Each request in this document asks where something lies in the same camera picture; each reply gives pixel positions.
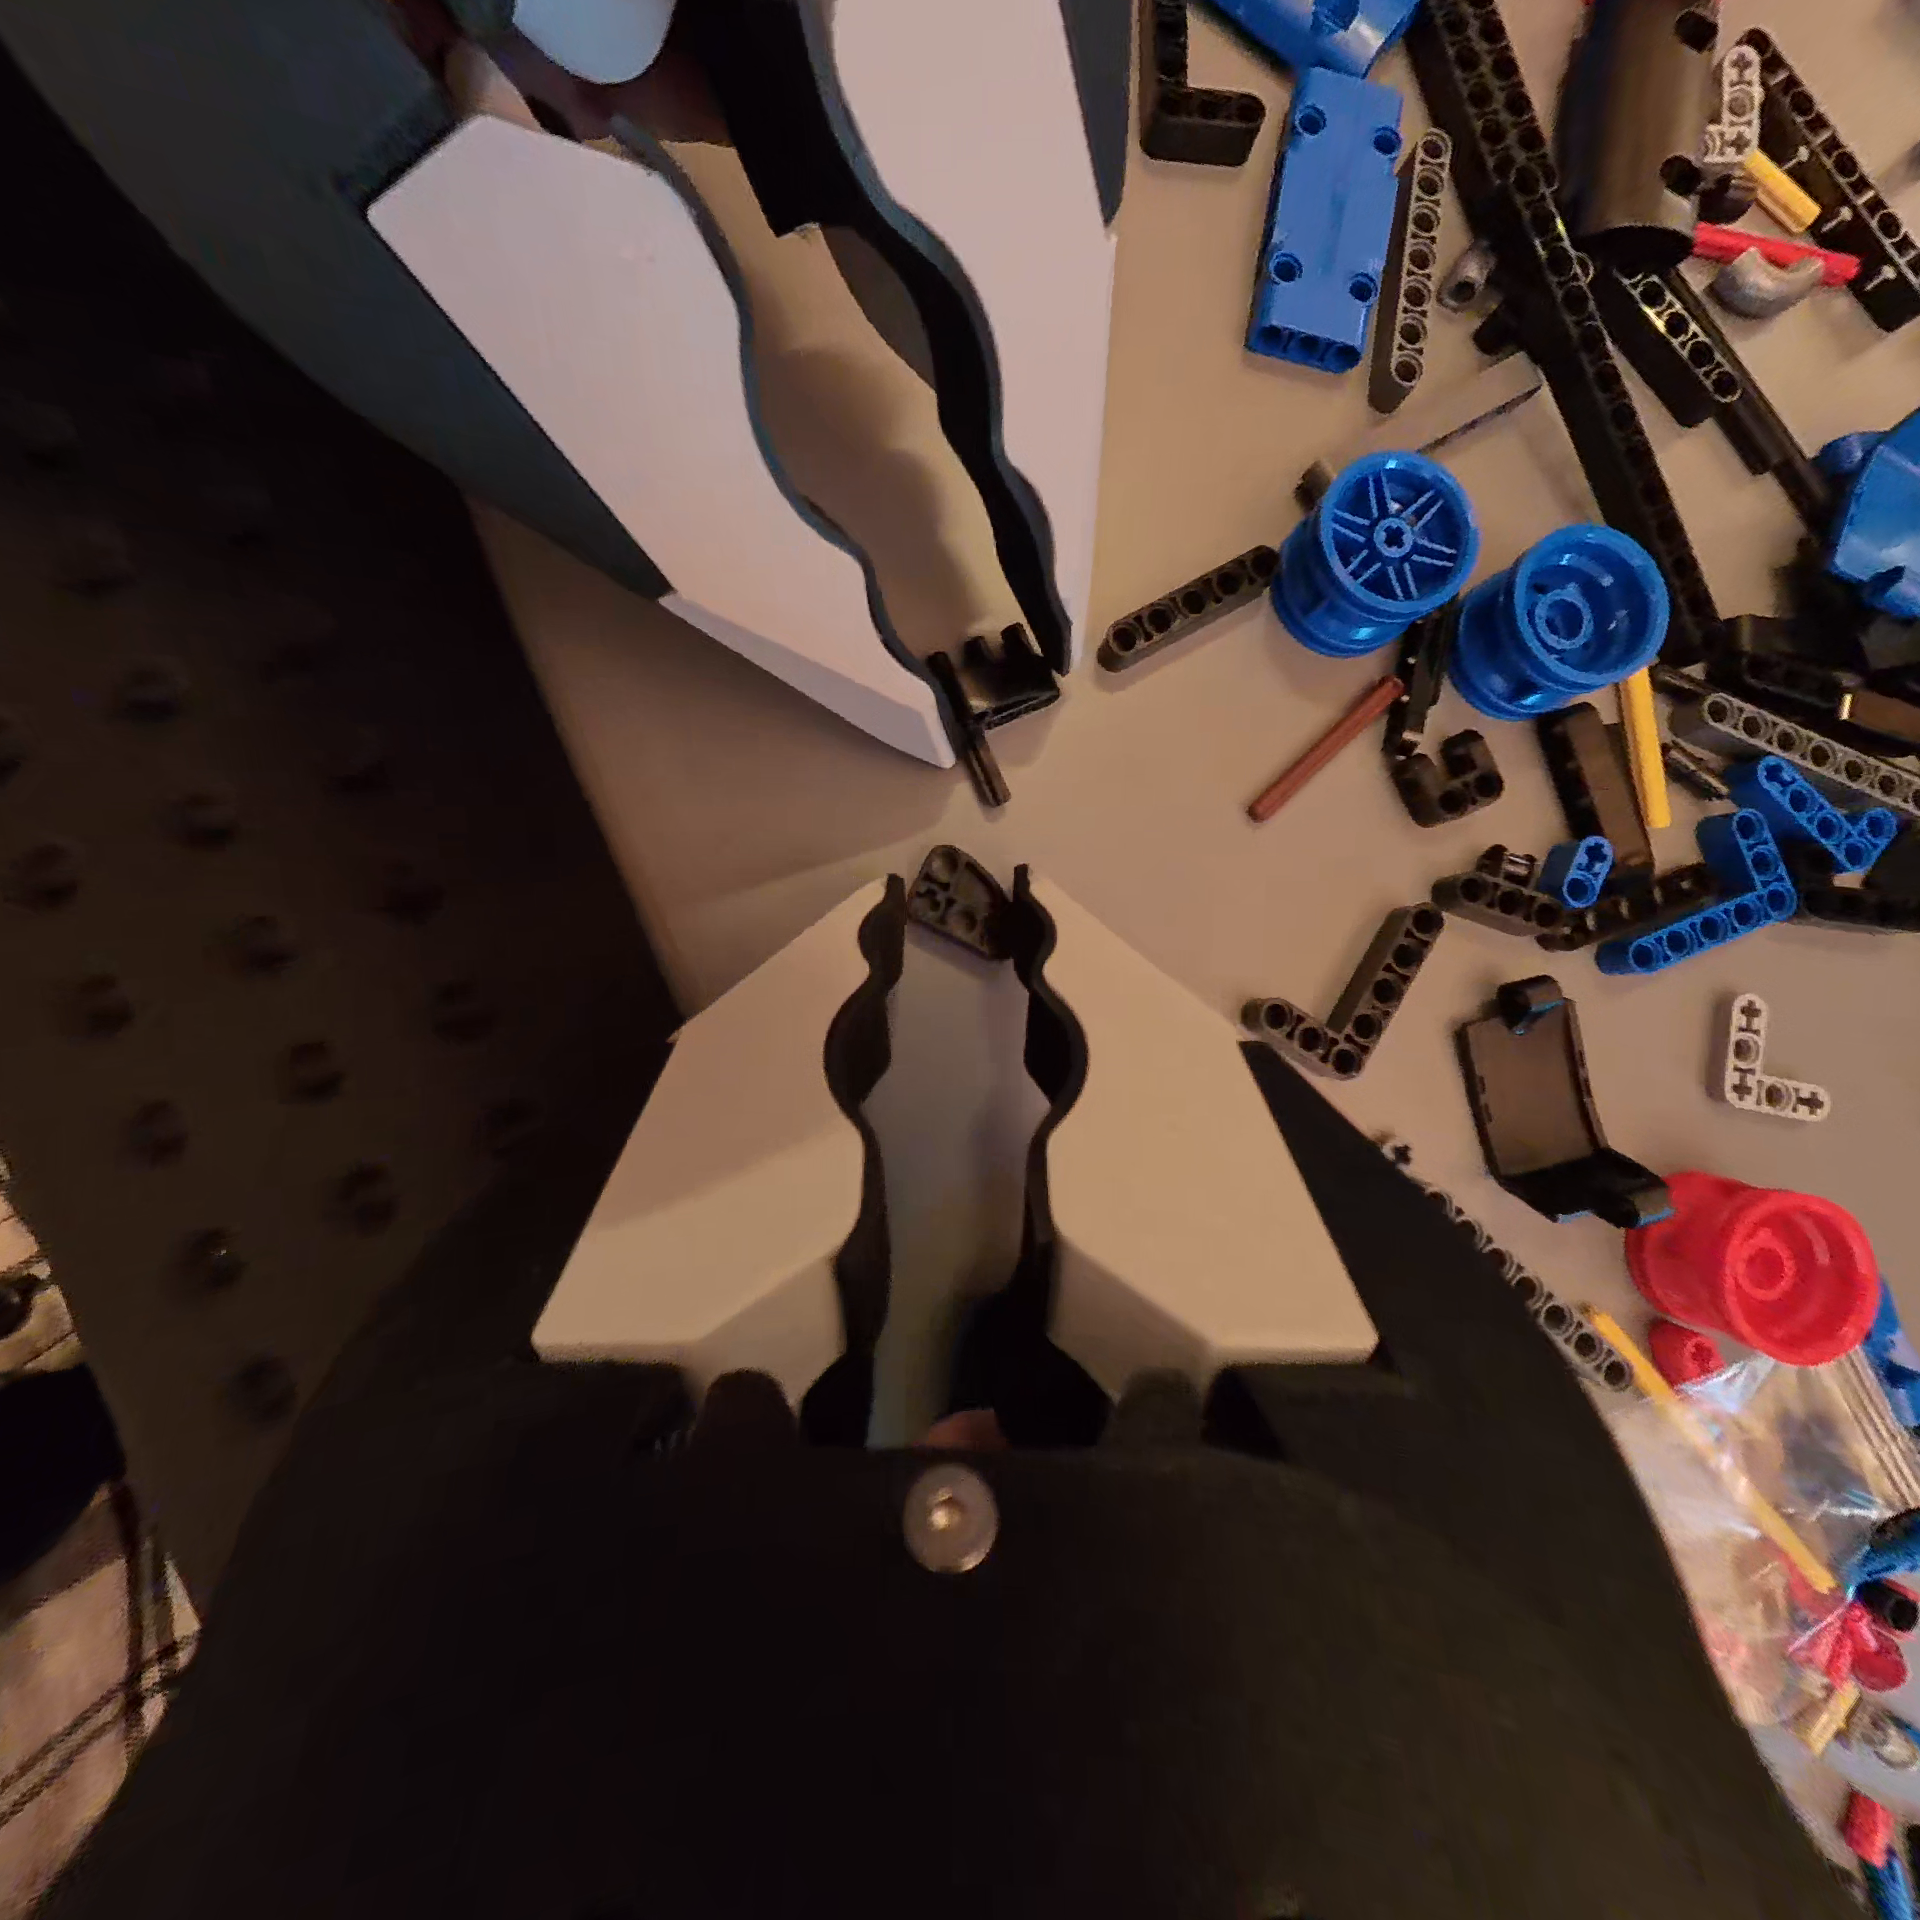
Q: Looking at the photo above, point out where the long black beam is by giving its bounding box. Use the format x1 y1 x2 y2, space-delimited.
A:
1411 0 1729 662

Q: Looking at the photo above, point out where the black connector assembly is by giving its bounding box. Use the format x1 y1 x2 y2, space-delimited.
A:
928 621 1064 812

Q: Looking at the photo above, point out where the dark grey nine-hole beam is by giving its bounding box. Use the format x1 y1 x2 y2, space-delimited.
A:
1368 127 1456 413

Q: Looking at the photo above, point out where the blue bent short beam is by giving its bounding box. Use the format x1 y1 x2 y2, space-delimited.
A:
1726 754 1900 875

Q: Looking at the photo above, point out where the short black L beam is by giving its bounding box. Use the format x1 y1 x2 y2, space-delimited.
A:
1136 0 1269 167

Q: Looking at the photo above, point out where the black double connector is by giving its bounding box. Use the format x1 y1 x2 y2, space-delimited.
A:
1432 843 1548 935

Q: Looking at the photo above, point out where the black five-hole beam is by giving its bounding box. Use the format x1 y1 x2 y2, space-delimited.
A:
1100 547 1284 675

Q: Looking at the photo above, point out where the red wheel rim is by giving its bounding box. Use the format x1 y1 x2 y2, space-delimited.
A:
1624 1171 1882 1366

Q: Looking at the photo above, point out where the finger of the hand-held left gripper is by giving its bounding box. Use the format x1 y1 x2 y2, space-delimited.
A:
369 117 970 771
701 0 1122 677

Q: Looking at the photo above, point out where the grey desk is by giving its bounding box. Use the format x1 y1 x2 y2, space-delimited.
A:
464 0 1920 1920

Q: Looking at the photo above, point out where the black studded base plate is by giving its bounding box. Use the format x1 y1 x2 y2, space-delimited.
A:
0 45 684 1623

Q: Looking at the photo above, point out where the thin black beam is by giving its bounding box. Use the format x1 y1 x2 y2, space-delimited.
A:
1746 27 1920 331

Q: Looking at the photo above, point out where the blue wheel rim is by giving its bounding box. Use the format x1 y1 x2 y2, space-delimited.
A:
1270 450 1481 659
1446 520 1672 723

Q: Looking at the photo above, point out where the blue rectangular panel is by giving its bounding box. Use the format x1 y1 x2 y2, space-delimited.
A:
1246 67 1409 376

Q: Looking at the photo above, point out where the black thin liftarm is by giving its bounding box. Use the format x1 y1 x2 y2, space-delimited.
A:
1380 598 1466 752

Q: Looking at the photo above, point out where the black eleven-hole beam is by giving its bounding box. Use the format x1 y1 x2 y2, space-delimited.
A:
1598 269 1824 483

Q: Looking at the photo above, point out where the short black straight beam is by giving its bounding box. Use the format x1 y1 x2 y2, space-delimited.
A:
1536 861 1718 954

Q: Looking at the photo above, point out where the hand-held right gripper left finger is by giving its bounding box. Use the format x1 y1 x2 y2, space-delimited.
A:
532 874 910 1448

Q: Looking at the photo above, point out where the black rectangular brick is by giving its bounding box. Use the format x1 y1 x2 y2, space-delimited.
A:
1536 701 1658 886

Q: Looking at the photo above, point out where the red axle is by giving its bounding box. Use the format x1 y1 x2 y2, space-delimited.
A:
1692 222 1862 284

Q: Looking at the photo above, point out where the blue folded panel piece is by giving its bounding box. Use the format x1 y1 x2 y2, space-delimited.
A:
1816 428 1920 608

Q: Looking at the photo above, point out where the black flat clip panel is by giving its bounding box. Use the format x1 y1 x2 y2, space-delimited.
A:
1456 976 1673 1224

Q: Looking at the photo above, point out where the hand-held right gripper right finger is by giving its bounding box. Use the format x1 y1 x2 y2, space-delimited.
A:
961 861 1378 1448

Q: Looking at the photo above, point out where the long grey beam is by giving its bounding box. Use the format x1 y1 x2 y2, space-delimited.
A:
1697 690 1920 819

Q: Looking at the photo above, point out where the blue L-shaped beam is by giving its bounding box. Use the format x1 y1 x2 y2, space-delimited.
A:
1594 808 1798 976

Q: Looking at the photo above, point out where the long yellow axle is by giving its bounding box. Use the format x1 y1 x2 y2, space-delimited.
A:
1590 1306 1840 1600

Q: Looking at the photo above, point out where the black L-shaped beam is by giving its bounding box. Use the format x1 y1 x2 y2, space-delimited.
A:
1241 903 1449 1080

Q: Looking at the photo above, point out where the black U-shaped connector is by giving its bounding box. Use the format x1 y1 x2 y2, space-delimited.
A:
1387 730 1506 830

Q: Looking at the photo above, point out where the silver curved pipe piece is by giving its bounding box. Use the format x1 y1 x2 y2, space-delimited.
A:
1710 247 1824 318

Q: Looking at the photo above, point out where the black curved panel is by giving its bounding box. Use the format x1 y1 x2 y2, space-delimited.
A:
1553 0 1723 279

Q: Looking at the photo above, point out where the clear bag of small pins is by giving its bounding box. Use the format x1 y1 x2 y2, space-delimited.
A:
1604 1335 1920 1920

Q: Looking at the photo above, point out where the dark grey flat strip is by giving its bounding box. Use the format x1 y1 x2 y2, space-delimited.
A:
1417 386 1548 460

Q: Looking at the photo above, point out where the blue curved panel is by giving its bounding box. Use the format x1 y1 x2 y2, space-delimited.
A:
1208 0 1420 77

